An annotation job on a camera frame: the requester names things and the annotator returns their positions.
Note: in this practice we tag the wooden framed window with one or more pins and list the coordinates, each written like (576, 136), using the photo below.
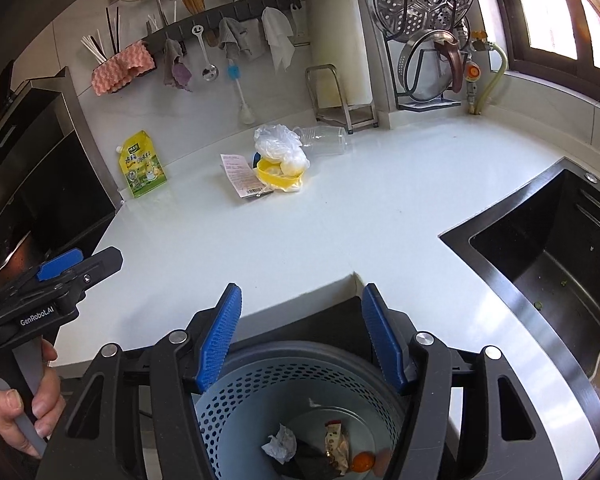
(546, 38)

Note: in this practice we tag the metal cutting board rack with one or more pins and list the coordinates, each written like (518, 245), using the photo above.
(340, 105)

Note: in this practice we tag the white hanging cloth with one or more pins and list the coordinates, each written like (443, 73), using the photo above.
(277, 32)

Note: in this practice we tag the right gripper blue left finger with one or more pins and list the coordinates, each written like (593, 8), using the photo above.
(214, 341)

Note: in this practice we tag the steel pot lid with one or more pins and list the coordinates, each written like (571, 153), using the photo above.
(430, 64)

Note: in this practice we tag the white cutting board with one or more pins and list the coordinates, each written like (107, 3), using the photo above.
(337, 38)

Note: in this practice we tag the metal hanging spoon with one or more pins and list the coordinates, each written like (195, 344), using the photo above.
(210, 72)

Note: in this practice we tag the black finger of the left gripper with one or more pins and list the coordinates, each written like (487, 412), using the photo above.
(97, 268)

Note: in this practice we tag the yellow plastic bowl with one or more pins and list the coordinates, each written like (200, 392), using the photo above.
(271, 175)

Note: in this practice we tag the blue white bottle brush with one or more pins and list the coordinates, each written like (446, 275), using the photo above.
(245, 113)

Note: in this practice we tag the person's left hand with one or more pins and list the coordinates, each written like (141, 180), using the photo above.
(16, 428)

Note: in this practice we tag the crumpled white paper in bin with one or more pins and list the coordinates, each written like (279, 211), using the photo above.
(281, 447)

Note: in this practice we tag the clear plastic cup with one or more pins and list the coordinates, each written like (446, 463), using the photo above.
(322, 140)

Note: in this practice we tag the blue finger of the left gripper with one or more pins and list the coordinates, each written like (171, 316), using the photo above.
(53, 268)

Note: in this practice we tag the yellow seasoning pouch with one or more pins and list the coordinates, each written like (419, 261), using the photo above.
(139, 164)

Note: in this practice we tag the snack wrapper in bin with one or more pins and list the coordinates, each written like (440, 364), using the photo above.
(337, 446)

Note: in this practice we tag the white chopsticks bundle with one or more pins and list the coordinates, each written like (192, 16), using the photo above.
(94, 48)

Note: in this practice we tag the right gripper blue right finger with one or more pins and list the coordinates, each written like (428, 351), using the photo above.
(386, 341)

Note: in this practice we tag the black stove hood unit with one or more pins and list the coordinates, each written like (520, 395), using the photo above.
(56, 192)

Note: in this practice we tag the grey perforated trash bin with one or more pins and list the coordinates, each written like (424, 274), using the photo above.
(301, 386)

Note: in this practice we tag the black lid rack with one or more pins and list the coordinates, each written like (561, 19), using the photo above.
(402, 101)

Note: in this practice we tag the black wall hook rail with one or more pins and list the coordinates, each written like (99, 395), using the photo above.
(240, 10)

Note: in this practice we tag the white pink paper receipt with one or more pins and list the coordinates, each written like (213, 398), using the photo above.
(242, 177)

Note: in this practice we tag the pink wavy dish cloth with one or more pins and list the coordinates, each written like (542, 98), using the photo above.
(122, 68)

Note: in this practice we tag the grey hanging cloth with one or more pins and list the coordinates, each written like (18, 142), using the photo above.
(241, 41)

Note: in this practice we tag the clear plastic bag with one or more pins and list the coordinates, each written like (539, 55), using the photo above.
(282, 146)

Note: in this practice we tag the black kitchen sink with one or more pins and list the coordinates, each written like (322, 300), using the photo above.
(539, 251)

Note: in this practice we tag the orange fruit peel in bin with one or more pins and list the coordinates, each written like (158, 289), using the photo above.
(362, 462)

